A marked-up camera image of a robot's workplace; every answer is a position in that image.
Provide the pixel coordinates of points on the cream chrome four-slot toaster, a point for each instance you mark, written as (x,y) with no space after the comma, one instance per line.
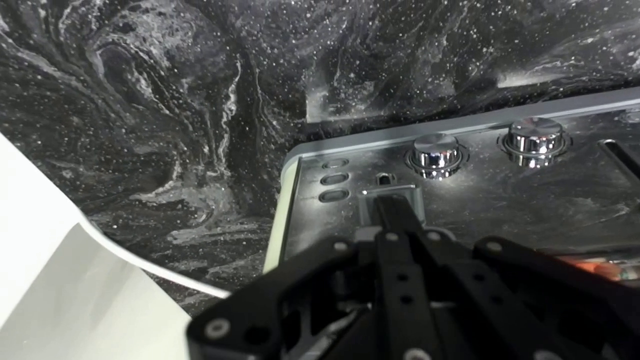
(500,201)

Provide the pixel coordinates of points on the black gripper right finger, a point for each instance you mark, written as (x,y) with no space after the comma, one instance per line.
(506,292)

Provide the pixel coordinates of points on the white curved plastic piece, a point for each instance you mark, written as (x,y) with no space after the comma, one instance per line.
(61,292)

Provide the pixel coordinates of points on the chrome toaster knob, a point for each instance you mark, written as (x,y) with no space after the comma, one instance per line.
(436,157)
(535,143)

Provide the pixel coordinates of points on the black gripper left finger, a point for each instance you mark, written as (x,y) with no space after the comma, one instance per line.
(286,286)

